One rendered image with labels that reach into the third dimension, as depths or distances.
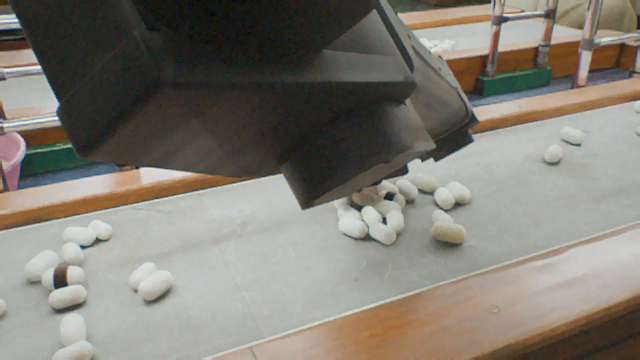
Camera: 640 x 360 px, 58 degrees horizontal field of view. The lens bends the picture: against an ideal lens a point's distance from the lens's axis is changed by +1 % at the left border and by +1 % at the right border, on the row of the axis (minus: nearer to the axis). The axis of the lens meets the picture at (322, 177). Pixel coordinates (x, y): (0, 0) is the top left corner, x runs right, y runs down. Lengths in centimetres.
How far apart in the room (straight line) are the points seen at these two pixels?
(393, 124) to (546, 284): 44
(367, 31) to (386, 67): 1
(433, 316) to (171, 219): 34
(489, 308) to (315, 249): 20
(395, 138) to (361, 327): 35
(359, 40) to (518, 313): 41
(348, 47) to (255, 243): 51
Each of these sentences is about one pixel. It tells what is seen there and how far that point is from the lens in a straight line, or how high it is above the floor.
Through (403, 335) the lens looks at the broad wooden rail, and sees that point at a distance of 50.
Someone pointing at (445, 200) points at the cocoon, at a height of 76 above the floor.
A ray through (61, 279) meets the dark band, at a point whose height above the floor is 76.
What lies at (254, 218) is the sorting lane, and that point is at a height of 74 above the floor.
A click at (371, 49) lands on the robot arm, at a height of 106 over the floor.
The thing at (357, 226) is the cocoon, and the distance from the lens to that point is 65.
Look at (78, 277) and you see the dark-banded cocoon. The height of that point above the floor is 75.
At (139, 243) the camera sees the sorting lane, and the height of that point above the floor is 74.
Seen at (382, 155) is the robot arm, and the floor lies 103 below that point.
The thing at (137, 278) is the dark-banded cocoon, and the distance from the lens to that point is 60.
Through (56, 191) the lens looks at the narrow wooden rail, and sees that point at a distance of 77.
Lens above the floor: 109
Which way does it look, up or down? 27 degrees down
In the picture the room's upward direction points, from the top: straight up
